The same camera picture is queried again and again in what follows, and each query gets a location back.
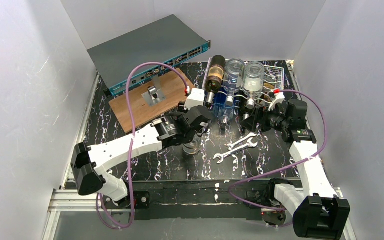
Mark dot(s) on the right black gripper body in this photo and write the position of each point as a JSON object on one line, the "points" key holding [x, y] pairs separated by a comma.
{"points": [[256, 116]]}

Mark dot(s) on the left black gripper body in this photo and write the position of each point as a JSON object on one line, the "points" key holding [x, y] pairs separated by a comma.
{"points": [[195, 122]]}

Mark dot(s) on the clear liquor bottle black cap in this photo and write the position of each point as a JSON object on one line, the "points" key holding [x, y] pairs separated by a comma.
{"points": [[194, 146]]}

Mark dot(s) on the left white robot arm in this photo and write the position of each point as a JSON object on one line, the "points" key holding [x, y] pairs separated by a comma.
{"points": [[90, 164]]}

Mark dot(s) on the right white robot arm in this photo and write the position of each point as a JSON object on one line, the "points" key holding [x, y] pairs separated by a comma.
{"points": [[319, 212]]}

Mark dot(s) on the dark green lower wine bottle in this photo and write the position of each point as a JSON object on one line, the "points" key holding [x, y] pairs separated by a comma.
{"points": [[243, 112]]}

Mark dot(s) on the clear bottle white cap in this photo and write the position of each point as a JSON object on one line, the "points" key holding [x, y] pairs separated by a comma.
{"points": [[253, 81]]}

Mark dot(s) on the dark wine bottle gold label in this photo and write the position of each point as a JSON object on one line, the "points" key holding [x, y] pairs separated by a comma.
{"points": [[214, 78]]}

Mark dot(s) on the large silver wrench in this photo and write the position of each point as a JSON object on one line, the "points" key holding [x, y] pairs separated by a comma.
{"points": [[220, 157]]}

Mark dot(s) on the small silver wrench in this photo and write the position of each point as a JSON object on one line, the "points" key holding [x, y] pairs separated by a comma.
{"points": [[230, 146]]}

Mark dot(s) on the wooden board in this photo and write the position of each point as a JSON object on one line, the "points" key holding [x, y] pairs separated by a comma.
{"points": [[172, 90]]}

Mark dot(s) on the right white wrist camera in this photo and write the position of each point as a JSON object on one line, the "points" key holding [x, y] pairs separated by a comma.
{"points": [[277, 97]]}

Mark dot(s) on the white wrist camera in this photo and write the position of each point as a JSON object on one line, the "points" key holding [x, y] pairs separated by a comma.
{"points": [[277, 97], [196, 98]]}

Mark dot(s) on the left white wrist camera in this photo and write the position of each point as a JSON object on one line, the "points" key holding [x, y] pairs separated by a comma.
{"points": [[196, 98]]}

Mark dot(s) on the white wire wine rack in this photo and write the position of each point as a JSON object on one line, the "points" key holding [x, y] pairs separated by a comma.
{"points": [[272, 74]]}

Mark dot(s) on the silver metal stand bracket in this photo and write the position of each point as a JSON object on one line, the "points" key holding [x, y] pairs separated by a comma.
{"points": [[154, 93]]}

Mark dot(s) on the black base frame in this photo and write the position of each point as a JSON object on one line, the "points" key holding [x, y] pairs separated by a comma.
{"points": [[202, 199]]}

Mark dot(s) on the grey network switch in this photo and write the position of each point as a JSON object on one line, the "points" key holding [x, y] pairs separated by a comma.
{"points": [[168, 40]]}

